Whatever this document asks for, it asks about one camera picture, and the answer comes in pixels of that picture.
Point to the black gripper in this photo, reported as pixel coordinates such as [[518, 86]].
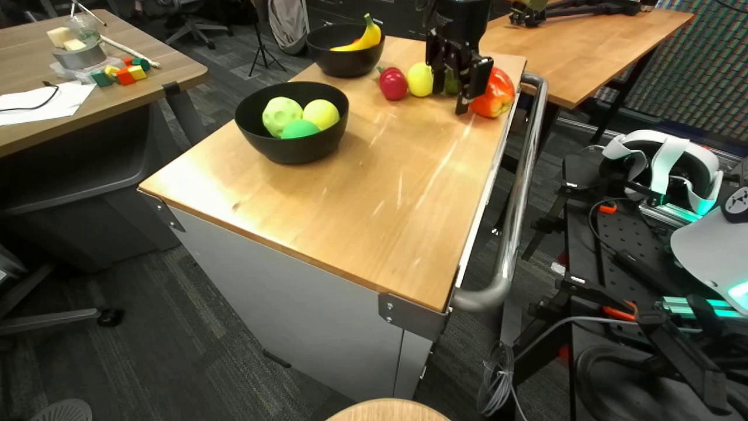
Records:
[[461, 27]]

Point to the yellow toy lemon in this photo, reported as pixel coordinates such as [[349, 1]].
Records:
[[320, 112], [419, 81]]

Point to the red toy radish green leaves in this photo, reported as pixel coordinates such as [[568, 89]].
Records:
[[392, 82]]

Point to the green toy ball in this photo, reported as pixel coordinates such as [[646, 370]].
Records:
[[299, 129]]

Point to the light green toy cabbage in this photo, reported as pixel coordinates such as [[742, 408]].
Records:
[[280, 115]]

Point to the black bowl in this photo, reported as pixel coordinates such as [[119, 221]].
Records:
[[292, 153], [346, 63]]

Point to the black tripod device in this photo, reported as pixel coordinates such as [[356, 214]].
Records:
[[544, 13]]

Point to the plain wooden table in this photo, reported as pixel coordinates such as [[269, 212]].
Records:
[[576, 54]]

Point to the white VR headset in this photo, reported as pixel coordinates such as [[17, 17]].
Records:
[[662, 156]]

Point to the dark ribbed panel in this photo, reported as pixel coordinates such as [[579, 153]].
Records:
[[693, 70]]

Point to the white cart wooden top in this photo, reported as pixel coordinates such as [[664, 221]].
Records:
[[311, 311]]

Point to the yellow toy block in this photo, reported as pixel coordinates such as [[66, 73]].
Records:
[[139, 73]]

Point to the white curved device housing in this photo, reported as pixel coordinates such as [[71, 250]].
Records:
[[713, 253]]

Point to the thin white rod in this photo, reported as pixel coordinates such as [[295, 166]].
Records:
[[128, 52]]

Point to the red toy block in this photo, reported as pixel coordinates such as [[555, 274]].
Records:
[[124, 77]]

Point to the round wooden stool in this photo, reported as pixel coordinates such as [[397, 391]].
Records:
[[388, 411]]

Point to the green toy block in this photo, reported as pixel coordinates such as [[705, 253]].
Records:
[[100, 77]]

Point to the clear plastic container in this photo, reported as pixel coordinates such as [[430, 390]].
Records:
[[77, 49]]

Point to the white paper sheets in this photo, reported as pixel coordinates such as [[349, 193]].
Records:
[[38, 105]]

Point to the wooden office desk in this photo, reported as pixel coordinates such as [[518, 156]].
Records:
[[24, 47]]

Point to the black office chair base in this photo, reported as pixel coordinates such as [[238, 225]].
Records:
[[61, 319]]

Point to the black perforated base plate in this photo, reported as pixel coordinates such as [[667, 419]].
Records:
[[646, 249]]

